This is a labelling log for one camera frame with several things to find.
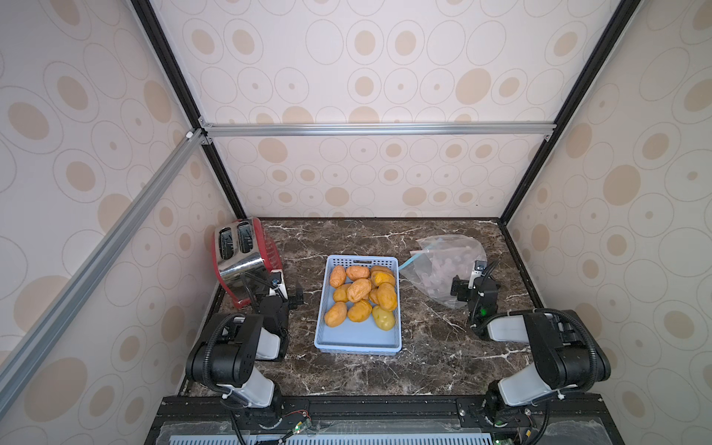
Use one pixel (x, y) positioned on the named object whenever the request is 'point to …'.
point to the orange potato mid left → (340, 294)
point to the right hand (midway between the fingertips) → (484, 278)
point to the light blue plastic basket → (360, 338)
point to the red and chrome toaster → (243, 257)
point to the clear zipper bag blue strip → (438, 261)
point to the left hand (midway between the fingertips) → (289, 276)
